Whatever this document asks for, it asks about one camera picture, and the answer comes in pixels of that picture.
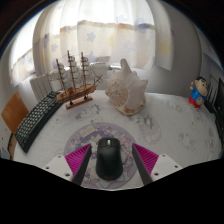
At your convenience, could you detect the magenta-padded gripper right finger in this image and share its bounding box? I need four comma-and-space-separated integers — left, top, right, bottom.
131, 143, 184, 186

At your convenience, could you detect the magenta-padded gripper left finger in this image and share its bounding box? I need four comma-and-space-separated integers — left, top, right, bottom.
42, 143, 93, 186

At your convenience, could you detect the black computer mouse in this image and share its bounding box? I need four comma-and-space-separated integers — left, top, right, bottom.
95, 137, 123, 181

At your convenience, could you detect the round purple printed mouse pad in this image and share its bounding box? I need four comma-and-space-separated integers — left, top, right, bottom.
63, 121, 138, 190

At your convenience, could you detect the black keyboard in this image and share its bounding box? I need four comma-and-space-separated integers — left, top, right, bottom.
13, 90, 64, 154

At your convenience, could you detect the wooden model sailing ship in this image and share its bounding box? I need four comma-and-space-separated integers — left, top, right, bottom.
49, 50, 104, 111

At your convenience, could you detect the large white conch shell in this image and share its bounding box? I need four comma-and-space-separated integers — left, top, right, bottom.
104, 58, 149, 116

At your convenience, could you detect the orange wooden chair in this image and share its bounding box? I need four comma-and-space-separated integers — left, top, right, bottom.
0, 91, 30, 161

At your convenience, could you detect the cartoon boy figurine clock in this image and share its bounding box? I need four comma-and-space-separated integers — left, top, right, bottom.
188, 75, 210, 109

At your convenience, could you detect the black monitor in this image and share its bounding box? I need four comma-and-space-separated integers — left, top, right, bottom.
213, 77, 224, 118

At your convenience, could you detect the white star-print curtain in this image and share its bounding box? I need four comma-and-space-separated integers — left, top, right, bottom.
9, 0, 174, 88

